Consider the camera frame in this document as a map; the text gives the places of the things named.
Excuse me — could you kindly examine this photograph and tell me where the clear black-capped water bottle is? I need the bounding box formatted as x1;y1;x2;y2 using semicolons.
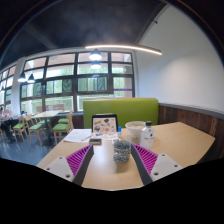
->
139;120;155;150

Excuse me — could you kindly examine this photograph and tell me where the hanging pendant lamps group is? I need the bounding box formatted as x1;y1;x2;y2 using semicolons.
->
17;48;103;84

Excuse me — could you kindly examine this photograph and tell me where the wooden cafe table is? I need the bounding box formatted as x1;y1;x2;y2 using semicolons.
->
31;110;64;144

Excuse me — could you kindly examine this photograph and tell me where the patterned drinking cup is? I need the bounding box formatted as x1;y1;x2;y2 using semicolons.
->
112;139;132;163

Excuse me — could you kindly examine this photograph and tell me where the small dark box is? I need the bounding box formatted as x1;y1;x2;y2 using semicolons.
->
88;137;103;146

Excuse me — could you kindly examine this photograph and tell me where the black-framed tablet with stickers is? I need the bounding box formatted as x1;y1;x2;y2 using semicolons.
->
91;113;119;138

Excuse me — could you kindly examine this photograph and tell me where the person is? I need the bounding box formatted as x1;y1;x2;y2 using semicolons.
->
0;104;16;143

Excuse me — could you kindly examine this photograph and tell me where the white bowl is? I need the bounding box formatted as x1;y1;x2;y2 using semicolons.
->
124;120;147;139

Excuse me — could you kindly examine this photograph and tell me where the green upholstered bench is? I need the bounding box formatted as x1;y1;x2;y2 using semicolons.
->
82;97;160;129

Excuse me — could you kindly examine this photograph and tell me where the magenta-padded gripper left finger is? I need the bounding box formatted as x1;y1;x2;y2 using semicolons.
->
43;143;95;187

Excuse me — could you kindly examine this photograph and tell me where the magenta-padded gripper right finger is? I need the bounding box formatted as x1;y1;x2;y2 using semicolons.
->
130;143;184;186

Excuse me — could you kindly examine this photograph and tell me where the curved linear ceiling light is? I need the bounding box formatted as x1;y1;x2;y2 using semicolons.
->
84;44;163;56

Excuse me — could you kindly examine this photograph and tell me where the wooden green-seated chairs group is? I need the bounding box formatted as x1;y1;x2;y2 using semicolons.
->
11;110;75;146

